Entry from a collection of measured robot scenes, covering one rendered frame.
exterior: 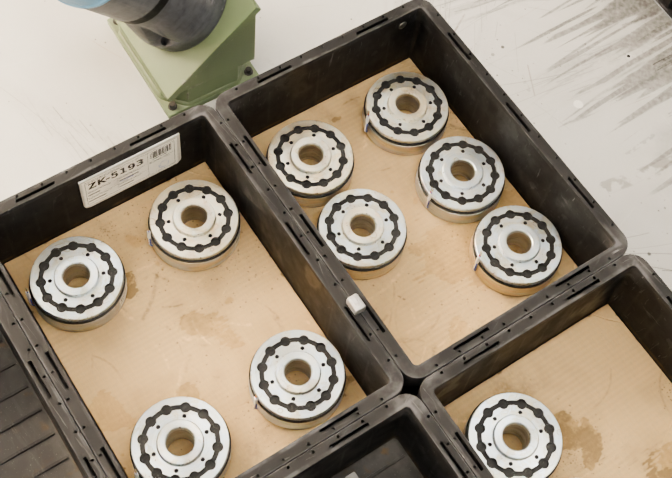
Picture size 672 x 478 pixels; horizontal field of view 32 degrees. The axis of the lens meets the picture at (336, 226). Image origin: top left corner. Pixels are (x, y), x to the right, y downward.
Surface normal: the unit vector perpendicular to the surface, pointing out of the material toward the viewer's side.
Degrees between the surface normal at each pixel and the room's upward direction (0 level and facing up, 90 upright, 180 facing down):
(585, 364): 0
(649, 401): 0
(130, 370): 0
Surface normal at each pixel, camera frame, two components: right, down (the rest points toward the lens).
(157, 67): -0.49, -0.07
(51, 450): 0.07, -0.46
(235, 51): 0.53, 0.77
